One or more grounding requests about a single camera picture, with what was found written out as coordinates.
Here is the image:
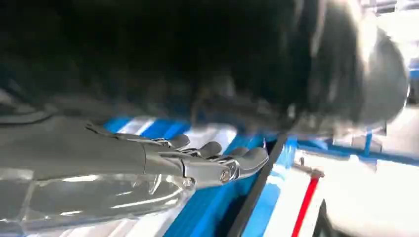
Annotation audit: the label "black bar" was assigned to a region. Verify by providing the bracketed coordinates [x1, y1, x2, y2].
[226, 134, 290, 237]

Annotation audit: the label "clear plastic film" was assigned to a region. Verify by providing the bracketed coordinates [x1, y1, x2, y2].
[0, 168, 197, 236]

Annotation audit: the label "red strap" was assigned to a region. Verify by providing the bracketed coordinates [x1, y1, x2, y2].
[291, 173, 321, 237]

